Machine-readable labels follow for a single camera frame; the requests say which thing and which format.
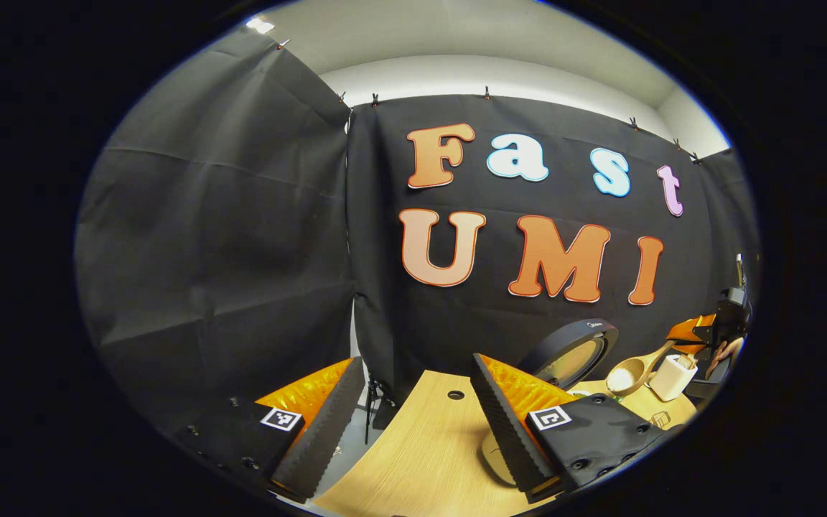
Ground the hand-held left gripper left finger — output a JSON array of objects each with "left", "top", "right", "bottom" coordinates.
[{"left": 169, "top": 357, "right": 366, "bottom": 503}]

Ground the black tripod stand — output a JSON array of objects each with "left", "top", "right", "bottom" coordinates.
[{"left": 363, "top": 377, "right": 398, "bottom": 444}]

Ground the wooden spoon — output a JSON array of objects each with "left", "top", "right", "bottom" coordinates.
[{"left": 605, "top": 340, "right": 676, "bottom": 398}]

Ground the white toaster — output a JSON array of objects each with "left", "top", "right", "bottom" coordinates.
[{"left": 647, "top": 354, "right": 698, "bottom": 402}]

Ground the row of black backdrop clips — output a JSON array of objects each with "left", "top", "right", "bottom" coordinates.
[{"left": 277, "top": 39, "right": 703, "bottom": 166}]

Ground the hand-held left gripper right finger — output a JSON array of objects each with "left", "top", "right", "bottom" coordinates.
[{"left": 471, "top": 353, "right": 673, "bottom": 503}]

